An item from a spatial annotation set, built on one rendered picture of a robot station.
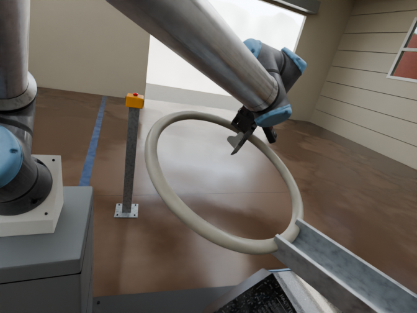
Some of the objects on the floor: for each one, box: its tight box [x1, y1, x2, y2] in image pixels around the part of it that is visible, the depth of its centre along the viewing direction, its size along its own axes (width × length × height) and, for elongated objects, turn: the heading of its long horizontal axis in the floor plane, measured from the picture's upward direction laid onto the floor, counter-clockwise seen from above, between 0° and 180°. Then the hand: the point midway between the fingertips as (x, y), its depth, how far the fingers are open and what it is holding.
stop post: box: [114, 93, 143, 218], centre depth 197 cm, size 20×20×109 cm
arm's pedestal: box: [0, 186, 100, 313], centre depth 94 cm, size 50×50×85 cm
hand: (237, 148), depth 89 cm, fingers open, 9 cm apart
